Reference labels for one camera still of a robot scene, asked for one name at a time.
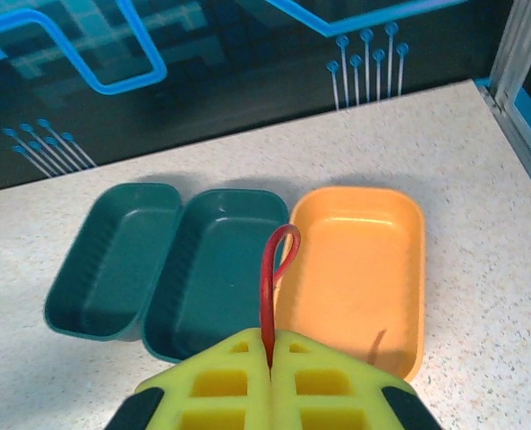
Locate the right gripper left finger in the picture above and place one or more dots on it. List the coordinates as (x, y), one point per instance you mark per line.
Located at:
(211, 385)

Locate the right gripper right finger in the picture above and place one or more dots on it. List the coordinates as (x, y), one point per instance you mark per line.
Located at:
(332, 385)

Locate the teal plastic tray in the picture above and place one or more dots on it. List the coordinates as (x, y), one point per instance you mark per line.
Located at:
(108, 269)
(211, 277)

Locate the orange plastic tray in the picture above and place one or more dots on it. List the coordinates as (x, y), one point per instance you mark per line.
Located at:
(359, 269)

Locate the aluminium side rail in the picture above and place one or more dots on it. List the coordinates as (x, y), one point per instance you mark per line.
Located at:
(516, 121)

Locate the aluminium frame post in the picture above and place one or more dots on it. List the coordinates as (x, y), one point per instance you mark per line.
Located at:
(516, 45)

